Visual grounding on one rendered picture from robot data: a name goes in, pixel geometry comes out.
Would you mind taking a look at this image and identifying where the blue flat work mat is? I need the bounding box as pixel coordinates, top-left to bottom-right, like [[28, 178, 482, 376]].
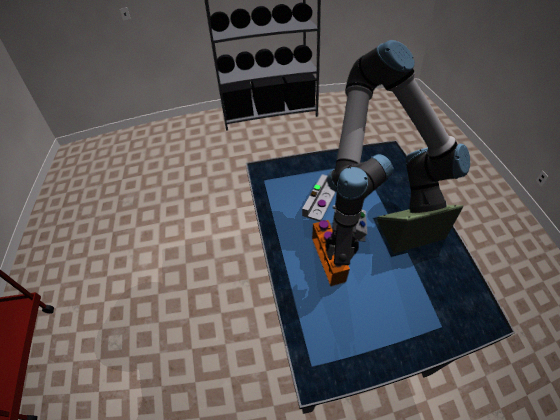
[[264, 169, 442, 367]]

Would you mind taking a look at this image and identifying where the orange tube rack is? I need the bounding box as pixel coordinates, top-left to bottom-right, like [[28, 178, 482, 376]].
[[312, 222, 350, 286]]

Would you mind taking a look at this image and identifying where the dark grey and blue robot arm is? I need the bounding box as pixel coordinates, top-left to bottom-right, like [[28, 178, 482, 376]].
[[327, 40, 470, 265]]

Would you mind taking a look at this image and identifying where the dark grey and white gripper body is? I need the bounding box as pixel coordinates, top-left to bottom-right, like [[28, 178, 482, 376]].
[[331, 216, 359, 247]]

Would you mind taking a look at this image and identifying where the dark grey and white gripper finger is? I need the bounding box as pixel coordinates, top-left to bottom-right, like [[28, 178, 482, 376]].
[[350, 239, 359, 260], [325, 237, 335, 260]]

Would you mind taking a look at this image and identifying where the white button housing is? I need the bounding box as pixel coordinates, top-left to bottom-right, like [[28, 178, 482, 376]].
[[355, 210, 367, 242]]

